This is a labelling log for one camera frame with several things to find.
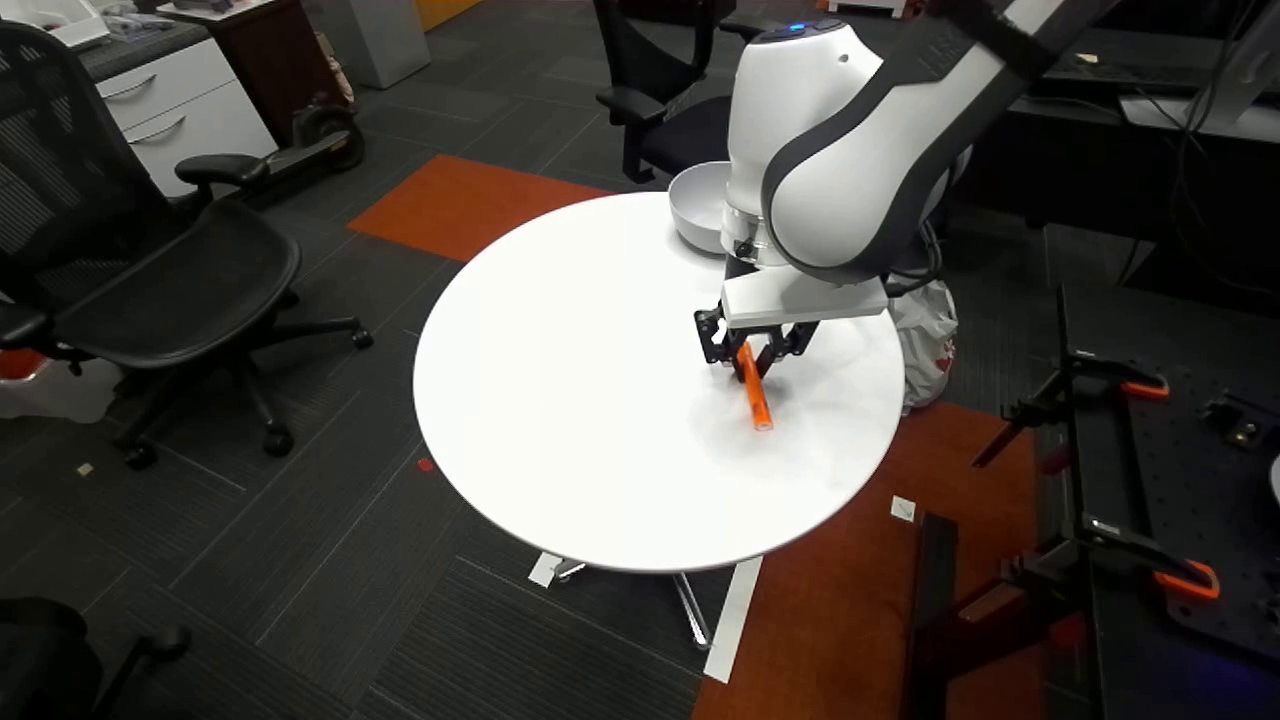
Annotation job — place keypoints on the grey tall cabinet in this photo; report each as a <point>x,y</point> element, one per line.
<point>366,40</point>

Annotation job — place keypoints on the black mesh office chair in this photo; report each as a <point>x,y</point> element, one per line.
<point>172,281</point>

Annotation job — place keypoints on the black work table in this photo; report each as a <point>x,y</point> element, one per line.
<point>1175,534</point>

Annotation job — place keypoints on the small white floor tag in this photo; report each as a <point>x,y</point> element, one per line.
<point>903,511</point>

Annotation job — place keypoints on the white plastic bag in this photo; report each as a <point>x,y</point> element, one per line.
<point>927,347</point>

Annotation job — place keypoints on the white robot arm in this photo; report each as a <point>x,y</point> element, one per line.
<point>842,160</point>

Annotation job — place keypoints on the white bowl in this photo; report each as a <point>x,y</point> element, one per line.
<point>701,207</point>

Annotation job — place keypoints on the white drawer cabinet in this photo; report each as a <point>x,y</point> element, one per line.
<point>185,112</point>

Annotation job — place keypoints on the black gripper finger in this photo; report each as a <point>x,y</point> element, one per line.
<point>713,339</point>
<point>794,340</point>

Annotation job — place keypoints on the dark office chair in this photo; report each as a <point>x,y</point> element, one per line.
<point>54,662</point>

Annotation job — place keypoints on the orange marker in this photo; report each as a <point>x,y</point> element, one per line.
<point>757,394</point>

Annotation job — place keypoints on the black orange bar clamp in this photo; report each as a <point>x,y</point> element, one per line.
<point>1081,384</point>
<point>1135,564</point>

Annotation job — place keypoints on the dark desk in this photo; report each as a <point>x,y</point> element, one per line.
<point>1147,123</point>

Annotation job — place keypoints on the white table base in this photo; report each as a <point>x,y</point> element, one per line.
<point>734,620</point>

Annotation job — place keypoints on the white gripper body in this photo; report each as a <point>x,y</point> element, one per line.
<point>800,299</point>

